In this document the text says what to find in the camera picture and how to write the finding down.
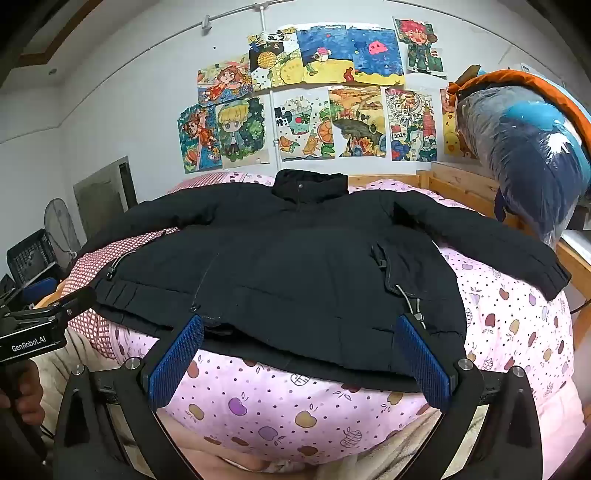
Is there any white ceiling conduit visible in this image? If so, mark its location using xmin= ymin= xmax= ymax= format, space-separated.
xmin=201 ymin=0 xmax=289 ymax=48

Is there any blue plastic crate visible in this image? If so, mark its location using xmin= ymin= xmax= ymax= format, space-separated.
xmin=22 ymin=276 xmax=64 ymax=306

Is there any black plastic crate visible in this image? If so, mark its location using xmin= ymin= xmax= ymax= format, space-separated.
xmin=6 ymin=228 xmax=62 ymax=288

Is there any wooden bed frame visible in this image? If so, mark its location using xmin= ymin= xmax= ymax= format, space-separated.
xmin=346 ymin=170 xmax=591 ymax=319

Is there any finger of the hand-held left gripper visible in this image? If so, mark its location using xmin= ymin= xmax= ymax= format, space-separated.
xmin=7 ymin=285 xmax=99 ymax=325

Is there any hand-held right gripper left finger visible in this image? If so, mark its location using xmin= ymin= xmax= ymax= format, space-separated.
xmin=55 ymin=314 xmax=206 ymax=480

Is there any red checked pillow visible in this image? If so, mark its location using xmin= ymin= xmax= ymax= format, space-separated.
xmin=68 ymin=172 xmax=232 ymax=366

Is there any white board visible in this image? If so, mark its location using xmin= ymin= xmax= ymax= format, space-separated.
xmin=558 ymin=230 xmax=591 ymax=266

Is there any group of colourful wall drawings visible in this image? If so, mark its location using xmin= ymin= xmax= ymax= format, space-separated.
xmin=178 ymin=17 xmax=467 ymax=174

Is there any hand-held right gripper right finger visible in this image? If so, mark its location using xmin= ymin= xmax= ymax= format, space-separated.
xmin=394 ymin=314 xmax=544 ymax=480

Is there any pink apple-print blanket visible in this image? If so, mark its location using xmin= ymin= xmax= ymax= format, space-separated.
xmin=110 ymin=172 xmax=576 ymax=468

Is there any grey standing fan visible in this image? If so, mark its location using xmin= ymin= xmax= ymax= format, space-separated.
xmin=44 ymin=198 xmax=82 ymax=265

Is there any black padded jacket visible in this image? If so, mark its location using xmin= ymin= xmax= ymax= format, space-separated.
xmin=78 ymin=168 xmax=572 ymax=393

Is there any person's left hand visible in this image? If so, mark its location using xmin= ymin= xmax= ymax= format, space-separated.
xmin=0 ymin=357 xmax=43 ymax=411

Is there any blue bedding in plastic bag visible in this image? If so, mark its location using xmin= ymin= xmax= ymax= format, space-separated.
xmin=455 ymin=84 xmax=591 ymax=246

